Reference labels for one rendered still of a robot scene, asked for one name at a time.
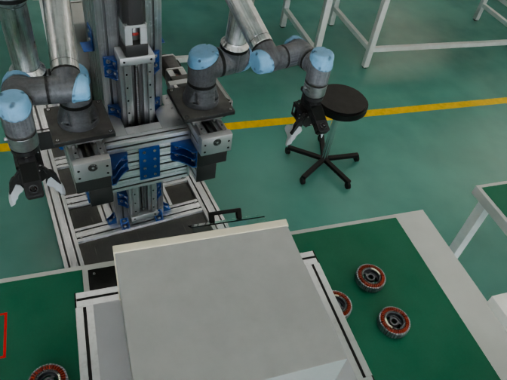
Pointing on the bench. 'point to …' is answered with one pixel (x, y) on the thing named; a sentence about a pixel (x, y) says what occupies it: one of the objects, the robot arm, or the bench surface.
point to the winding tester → (224, 307)
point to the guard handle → (224, 213)
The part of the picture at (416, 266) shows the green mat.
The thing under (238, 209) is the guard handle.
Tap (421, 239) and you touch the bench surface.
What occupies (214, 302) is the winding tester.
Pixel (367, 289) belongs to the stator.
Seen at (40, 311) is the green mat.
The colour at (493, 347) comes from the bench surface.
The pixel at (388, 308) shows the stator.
